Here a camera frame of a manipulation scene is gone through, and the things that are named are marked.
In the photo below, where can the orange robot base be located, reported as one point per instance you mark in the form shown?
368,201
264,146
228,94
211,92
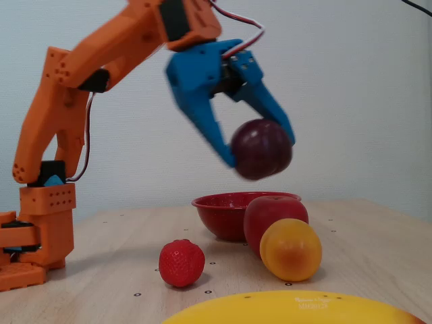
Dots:
47,222

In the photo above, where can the dark purple plum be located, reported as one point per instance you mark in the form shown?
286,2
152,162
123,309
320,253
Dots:
261,150

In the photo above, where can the red speckled bowl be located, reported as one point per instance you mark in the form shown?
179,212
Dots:
219,216

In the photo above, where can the orange apricot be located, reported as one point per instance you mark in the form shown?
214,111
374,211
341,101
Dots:
290,251

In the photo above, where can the red strawberry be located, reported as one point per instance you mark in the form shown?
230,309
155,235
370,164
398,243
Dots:
181,263

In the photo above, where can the yellow banana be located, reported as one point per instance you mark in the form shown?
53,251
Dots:
297,308

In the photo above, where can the red apple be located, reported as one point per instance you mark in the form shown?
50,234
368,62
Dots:
266,212

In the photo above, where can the blue gripper with motor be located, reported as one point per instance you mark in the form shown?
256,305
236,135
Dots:
193,78

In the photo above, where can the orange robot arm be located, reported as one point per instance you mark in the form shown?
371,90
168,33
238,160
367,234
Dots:
111,47

